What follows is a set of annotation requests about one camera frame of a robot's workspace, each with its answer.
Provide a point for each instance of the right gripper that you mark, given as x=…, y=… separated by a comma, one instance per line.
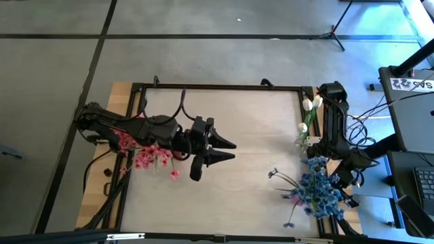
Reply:
x=346, y=176

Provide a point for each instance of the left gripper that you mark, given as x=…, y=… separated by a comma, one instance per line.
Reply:
x=200, y=135

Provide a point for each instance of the blue artificial flower bunch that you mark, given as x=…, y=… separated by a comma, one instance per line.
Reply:
x=315, y=169
x=322, y=201

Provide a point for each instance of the pink artificial flower bunch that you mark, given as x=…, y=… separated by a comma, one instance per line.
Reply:
x=125, y=139
x=149, y=157

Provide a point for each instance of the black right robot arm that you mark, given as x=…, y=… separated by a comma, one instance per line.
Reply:
x=334, y=128

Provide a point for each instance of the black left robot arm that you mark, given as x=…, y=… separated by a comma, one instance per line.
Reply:
x=112, y=122

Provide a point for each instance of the clear crystal glass vase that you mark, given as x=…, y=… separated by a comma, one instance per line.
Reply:
x=300, y=145

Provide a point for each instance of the black laptop desk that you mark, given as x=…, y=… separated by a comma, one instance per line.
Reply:
x=400, y=169

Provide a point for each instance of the smartphone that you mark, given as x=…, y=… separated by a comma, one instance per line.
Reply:
x=415, y=217

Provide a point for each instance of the white printed sticker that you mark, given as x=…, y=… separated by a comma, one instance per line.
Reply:
x=412, y=84

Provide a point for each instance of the black desk stand pole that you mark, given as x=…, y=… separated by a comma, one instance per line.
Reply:
x=413, y=57

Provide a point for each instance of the black floor tripod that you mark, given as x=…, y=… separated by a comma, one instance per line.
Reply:
x=334, y=34

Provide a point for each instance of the black rig overhead beam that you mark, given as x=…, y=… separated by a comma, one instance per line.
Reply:
x=68, y=235

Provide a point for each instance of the black rig frame post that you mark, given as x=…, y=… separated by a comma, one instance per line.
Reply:
x=101, y=211
x=339, y=225

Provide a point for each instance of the black aluminium table frame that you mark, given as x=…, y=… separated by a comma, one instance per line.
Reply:
x=237, y=87

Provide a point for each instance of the white frame bracket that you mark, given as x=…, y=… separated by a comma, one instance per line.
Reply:
x=312, y=140

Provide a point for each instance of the black frame hook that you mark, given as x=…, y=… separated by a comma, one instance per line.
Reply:
x=267, y=82
x=156, y=80

